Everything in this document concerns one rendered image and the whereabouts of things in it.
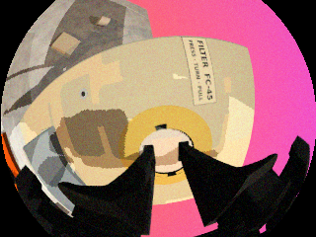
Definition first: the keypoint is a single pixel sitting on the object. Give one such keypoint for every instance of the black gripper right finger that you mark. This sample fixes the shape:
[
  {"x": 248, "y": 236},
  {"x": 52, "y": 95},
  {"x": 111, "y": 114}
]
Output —
[{"x": 216, "y": 184}]

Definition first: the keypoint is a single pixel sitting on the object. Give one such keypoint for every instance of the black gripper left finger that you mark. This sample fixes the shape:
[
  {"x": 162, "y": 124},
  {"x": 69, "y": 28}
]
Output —
[{"x": 129, "y": 197}]

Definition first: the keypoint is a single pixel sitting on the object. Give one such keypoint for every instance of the small white cylinder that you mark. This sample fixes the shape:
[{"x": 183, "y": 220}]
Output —
[{"x": 103, "y": 21}]

